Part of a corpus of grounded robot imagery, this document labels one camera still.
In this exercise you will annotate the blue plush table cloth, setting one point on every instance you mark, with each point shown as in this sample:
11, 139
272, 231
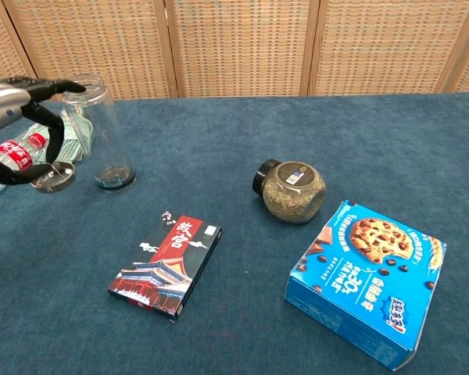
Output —
219, 156

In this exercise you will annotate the blue chocolate cookie box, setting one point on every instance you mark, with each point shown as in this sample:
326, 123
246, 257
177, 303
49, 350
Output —
367, 281

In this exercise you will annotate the black red palace print box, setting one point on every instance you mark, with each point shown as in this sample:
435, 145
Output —
168, 269

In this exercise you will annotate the cola plastic bottle red label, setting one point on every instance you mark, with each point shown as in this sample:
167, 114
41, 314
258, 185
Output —
17, 152

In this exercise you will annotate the small round metal lid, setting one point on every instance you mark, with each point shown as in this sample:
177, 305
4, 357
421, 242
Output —
60, 177

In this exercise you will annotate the clear glass tumbler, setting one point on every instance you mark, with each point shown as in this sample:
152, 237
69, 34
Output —
101, 129

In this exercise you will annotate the round glass jar black lid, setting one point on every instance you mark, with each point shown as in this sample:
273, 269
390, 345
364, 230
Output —
293, 191

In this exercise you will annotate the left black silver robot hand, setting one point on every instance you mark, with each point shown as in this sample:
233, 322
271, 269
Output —
4, 105

